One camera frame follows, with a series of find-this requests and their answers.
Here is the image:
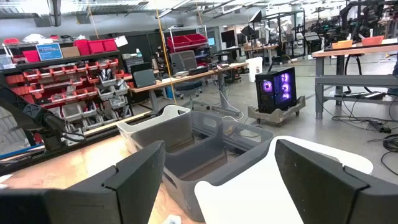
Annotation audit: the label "black power strip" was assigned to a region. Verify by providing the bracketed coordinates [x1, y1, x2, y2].
[368, 119, 392, 134]

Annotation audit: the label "black floor cables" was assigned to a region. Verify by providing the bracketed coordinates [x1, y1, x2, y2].
[323, 93, 398, 147]

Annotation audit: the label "blue sign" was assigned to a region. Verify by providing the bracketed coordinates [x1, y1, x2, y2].
[35, 42, 64, 62]

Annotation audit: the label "black shelving rack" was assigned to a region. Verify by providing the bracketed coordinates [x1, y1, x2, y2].
[0, 37, 133, 131]

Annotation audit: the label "black computer monitor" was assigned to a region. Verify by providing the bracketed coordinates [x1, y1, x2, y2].
[220, 29, 237, 48]

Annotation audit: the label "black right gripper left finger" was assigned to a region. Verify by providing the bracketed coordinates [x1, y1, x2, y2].
[0, 140, 167, 224]

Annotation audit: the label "black PC tower purple lights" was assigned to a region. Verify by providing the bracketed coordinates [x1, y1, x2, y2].
[255, 67, 298, 114]

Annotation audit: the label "black softbox lamp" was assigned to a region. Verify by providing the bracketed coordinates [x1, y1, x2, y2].
[248, 9, 264, 24]
[241, 24, 257, 38]

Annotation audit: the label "grey metal workbench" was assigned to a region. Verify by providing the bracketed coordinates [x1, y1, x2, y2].
[312, 43, 398, 121]

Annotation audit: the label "large red storage bin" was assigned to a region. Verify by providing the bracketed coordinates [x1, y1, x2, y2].
[167, 35, 192, 50]
[185, 33, 208, 46]

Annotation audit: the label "white paper tag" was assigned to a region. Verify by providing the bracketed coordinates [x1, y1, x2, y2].
[114, 35, 129, 48]

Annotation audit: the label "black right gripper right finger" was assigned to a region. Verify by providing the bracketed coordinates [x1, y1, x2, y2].
[274, 138, 398, 224]

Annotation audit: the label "metal wire rack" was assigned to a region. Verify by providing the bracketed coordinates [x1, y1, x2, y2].
[161, 24, 210, 68]

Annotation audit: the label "white plastic bin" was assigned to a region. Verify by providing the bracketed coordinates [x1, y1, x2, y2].
[116, 105, 193, 154]
[194, 135, 374, 224]

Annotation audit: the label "white packet with blue print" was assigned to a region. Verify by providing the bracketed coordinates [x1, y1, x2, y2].
[161, 214, 183, 224]

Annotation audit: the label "black cable coil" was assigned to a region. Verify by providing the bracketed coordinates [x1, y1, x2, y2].
[381, 133, 398, 175]

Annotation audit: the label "grey plastic bin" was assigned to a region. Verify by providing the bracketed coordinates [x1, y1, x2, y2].
[164, 110, 226, 156]
[162, 123, 275, 222]

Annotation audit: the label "yellow hanging cable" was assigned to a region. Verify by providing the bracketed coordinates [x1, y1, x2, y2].
[86, 0, 100, 40]
[154, 0, 177, 106]

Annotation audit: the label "brown cardboard box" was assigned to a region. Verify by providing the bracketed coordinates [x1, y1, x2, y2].
[61, 46, 81, 58]

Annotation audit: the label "grey laptop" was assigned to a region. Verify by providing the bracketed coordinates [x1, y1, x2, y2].
[132, 68, 156, 89]

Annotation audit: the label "wooden top desk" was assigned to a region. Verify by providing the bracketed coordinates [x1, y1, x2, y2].
[129, 61, 249, 118]

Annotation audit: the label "white bucket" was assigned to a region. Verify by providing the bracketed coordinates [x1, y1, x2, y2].
[245, 57, 264, 83]

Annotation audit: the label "beige wheeled dolly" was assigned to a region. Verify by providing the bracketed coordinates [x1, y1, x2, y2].
[248, 95, 307, 127]

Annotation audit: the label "grey mesh office chair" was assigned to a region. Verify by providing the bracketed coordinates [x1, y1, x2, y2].
[169, 49, 215, 111]

